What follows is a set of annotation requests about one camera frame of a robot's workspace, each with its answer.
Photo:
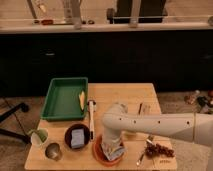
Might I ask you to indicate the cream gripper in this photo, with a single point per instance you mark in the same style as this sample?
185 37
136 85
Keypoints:
110 145

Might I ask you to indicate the blue-grey towel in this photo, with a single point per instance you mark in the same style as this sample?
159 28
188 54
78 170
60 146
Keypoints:
113 154

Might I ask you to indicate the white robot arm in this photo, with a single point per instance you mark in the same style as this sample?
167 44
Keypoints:
189 127

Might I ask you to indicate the orange bowl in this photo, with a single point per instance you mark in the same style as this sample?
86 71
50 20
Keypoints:
100 156

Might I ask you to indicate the blue sponge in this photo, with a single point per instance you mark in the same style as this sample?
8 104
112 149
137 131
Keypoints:
77 140

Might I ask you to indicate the metal fork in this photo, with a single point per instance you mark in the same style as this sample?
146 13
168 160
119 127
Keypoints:
149 141

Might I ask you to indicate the bunch of red grapes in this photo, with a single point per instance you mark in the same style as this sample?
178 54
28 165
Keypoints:
157 149

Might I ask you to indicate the dark brown bowl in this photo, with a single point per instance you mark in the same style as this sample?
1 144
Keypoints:
68 136

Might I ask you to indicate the yellow banana piece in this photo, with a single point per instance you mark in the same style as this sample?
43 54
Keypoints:
82 99

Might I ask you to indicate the small metal cup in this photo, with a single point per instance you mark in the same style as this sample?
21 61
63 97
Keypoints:
53 151

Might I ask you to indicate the green plastic tray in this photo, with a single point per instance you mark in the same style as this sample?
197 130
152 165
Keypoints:
62 99

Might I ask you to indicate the green and white cup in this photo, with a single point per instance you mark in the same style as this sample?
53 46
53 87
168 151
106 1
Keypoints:
38 137

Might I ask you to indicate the black office chair base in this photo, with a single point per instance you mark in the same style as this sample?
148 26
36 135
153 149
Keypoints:
11 126

